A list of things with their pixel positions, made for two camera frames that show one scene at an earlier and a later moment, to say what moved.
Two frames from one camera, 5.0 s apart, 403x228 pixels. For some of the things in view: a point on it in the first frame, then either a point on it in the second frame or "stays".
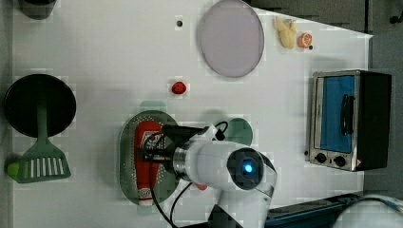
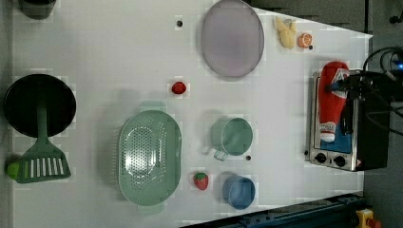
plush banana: (287, 32) stays
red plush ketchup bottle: (148, 137) -> (332, 104)
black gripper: (161, 144) -> (370, 85)
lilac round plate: (232, 38) stays
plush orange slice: (304, 40) stays
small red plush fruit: (179, 87) stays
